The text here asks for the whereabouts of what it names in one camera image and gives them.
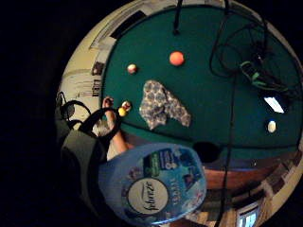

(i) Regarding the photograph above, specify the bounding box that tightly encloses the blue air freshener spray bottle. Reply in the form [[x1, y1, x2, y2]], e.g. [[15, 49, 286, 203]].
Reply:
[[98, 143, 208, 227]]

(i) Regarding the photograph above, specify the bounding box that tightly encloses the red and white billiard ball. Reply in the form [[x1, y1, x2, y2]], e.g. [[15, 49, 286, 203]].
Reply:
[[121, 100, 133, 112], [127, 62, 138, 75]]

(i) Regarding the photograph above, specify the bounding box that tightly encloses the blue patterned cloth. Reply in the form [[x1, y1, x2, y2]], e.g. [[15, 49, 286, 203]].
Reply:
[[138, 79, 192, 131]]

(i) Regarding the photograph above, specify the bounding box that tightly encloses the orange billiard ball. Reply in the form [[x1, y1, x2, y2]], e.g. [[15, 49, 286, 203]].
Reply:
[[169, 50, 186, 67]]

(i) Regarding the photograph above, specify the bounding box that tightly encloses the green pool table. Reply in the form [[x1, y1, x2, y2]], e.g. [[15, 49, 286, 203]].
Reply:
[[101, 4, 303, 190]]

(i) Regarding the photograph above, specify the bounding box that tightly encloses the computer monitor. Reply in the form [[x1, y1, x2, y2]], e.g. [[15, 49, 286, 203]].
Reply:
[[236, 202, 261, 227]]

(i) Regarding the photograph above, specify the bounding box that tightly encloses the black strap loop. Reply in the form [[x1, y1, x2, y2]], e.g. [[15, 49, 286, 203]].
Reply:
[[78, 107, 123, 140]]

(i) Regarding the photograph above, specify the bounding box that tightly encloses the dark framed wall picture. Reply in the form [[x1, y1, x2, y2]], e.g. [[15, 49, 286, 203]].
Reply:
[[91, 61, 106, 77]]

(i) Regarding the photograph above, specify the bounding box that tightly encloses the black cable bundle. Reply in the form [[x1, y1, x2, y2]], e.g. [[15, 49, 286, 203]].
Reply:
[[56, 91, 93, 128]]

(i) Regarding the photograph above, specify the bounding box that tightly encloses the thin black cable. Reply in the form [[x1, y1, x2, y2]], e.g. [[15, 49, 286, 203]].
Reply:
[[171, 0, 184, 36]]

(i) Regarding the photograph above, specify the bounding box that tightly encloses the looped black cable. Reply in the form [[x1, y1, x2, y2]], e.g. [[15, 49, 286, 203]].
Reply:
[[208, 0, 269, 79]]

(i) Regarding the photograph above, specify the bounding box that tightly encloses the long black cable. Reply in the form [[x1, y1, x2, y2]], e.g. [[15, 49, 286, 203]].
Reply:
[[214, 73, 239, 227]]

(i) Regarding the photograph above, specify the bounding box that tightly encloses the green and black strap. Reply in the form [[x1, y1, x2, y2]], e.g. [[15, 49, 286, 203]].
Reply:
[[239, 60, 290, 93]]

